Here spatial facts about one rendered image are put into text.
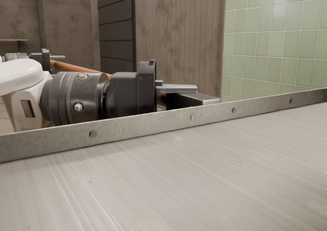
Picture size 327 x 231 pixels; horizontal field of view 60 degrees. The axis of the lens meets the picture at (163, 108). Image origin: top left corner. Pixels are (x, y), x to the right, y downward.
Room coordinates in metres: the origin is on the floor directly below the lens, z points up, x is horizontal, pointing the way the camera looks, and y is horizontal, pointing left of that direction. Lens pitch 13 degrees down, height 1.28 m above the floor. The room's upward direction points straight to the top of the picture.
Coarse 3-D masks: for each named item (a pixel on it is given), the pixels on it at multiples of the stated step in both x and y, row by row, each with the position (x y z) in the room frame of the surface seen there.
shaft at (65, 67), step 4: (28, 56) 1.88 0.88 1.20; (52, 60) 1.24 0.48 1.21; (52, 64) 1.19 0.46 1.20; (56, 64) 1.12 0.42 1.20; (60, 64) 1.07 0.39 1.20; (64, 64) 1.03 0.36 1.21; (68, 64) 1.00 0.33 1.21; (56, 68) 1.15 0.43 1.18; (60, 68) 1.06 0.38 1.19; (64, 68) 1.01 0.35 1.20; (68, 68) 0.96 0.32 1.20; (72, 68) 0.92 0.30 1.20; (76, 68) 0.89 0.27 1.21; (80, 68) 0.86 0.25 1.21; (84, 68) 0.84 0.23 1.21; (108, 76) 0.65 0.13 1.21; (160, 96) 0.44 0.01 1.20; (164, 96) 0.43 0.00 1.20; (160, 100) 0.44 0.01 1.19; (164, 100) 0.43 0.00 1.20; (160, 104) 0.45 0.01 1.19; (164, 104) 0.43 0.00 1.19
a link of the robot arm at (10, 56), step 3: (6, 54) 1.05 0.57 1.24; (9, 54) 1.05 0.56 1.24; (12, 54) 1.05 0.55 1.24; (0, 57) 1.03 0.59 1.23; (3, 57) 1.04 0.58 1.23; (6, 57) 1.03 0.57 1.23; (9, 57) 1.04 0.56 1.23; (12, 57) 1.04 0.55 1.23; (0, 60) 1.03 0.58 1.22; (3, 60) 1.03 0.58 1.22; (6, 60) 1.03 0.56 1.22; (9, 60) 1.03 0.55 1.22
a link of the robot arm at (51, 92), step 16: (48, 80) 0.42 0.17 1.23; (64, 80) 0.40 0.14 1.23; (16, 96) 0.39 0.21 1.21; (32, 96) 0.39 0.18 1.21; (48, 96) 0.39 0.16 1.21; (64, 96) 0.38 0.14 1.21; (16, 112) 0.40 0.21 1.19; (32, 112) 0.40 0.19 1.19; (48, 112) 0.39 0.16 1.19; (64, 112) 0.38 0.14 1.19; (16, 128) 0.41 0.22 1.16; (32, 128) 0.41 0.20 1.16
